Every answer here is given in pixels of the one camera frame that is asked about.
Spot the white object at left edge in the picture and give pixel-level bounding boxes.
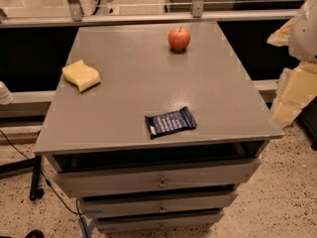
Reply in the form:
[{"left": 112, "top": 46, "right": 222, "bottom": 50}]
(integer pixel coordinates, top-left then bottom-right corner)
[{"left": 0, "top": 81, "right": 14, "bottom": 105}]

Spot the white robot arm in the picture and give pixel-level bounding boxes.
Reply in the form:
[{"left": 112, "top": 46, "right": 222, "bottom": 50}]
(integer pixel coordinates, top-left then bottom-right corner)
[{"left": 267, "top": 0, "right": 317, "bottom": 127}]

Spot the black stand leg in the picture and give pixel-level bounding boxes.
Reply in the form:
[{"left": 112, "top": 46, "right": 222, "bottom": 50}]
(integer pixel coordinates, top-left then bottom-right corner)
[{"left": 30, "top": 156, "right": 44, "bottom": 201}]

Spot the grey drawer cabinet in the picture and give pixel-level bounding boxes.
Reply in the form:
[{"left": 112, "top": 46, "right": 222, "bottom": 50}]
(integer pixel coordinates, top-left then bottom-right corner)
[{"left": 33, "top": 21, "right": 284, "bottom": 234}]

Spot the bottom grey drawer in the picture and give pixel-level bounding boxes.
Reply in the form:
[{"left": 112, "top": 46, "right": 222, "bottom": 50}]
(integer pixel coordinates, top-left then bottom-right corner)
[{"left": 96, "top": 209, "right": 224, "bottom": 233}]

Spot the black floor cable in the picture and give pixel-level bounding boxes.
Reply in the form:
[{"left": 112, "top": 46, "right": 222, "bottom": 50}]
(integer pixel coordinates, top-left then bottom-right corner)
[{"left": 0, "top": 129, "right": 83, "bottom": 238}]

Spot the grey drawer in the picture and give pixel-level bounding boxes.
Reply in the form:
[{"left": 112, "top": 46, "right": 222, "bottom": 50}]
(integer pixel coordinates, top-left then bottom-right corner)
[
  {"left": 79, "top": 190, "right": 238, "bottom": 218},
  {"left": 96, "top": 209, "right": 224, "bottom": 233},
  {"left": 54, "top": 158, "right": 261, "bottom": 197}
]

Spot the red apple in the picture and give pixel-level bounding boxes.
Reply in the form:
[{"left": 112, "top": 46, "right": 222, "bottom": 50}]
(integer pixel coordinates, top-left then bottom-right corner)
[{"left": 167, "top": 27, "right": 190, "bottom": 52}]

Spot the metal railing frame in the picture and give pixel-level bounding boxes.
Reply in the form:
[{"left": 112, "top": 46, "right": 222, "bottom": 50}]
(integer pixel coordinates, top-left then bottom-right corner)
[{"left": 0, "top": 0, "right": 306, "bottom": 28}]

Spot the yellow sponge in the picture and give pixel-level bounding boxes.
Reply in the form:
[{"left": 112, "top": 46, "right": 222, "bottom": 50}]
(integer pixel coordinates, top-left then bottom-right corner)
[{"left": 62, "top": 59, "right": 101, "bottom": 92}]

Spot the blue rxbar wrapper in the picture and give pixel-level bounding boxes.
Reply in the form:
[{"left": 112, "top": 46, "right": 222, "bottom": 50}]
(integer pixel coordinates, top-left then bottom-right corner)
[{"left": 145, "top": 106, "right": 197, "bottom": 139}]

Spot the middle grey drawer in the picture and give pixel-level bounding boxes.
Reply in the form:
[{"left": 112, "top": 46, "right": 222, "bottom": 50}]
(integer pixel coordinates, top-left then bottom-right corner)
[{"left": 79, "top": 190, "right": 238, "bottom": 218}]

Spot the top grey drawer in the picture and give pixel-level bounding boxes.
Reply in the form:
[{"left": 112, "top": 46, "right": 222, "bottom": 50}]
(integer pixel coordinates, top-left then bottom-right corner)
[{"left": 54, "top": 158, "right": 261, "bottom": 197}]

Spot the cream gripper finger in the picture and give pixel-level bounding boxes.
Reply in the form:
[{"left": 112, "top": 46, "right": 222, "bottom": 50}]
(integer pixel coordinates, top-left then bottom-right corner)
[
  {"left": 266, "top": 19, "right": 293, "bottom": 47},
  {"left": 270, "top": 62, "right": 317, "bottom": 123}
]

